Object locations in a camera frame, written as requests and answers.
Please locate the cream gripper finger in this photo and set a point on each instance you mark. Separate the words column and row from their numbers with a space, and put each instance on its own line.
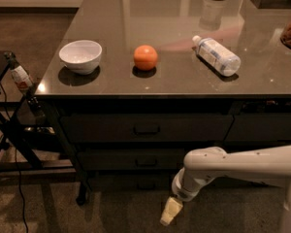
column 172, row 208

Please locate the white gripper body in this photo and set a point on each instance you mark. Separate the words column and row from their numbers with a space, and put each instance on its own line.
column 183, row 193

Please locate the drawer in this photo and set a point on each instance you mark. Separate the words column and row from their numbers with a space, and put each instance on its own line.
column 137, row 159
column 145, row 128
column 123, row 180
column 260, row 128

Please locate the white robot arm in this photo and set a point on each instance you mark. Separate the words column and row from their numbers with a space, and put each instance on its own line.
column 200, row 167

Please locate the clear plastic water bottle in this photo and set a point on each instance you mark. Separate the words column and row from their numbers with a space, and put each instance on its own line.
column 222, row 60

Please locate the orange round fruit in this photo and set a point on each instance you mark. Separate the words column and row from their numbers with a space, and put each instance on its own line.
column 145, row 57

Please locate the black side table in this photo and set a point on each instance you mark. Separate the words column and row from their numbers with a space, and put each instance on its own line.
column 19, row 129

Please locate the white ceramic bowl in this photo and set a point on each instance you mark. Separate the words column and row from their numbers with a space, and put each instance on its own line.
column 82, row 56

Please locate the glass bottle with label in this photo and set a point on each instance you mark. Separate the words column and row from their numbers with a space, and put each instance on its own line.
column 20, row 76

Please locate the dark counter cabinet frame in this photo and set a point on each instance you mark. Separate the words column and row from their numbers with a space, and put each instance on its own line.
column 57, row 108

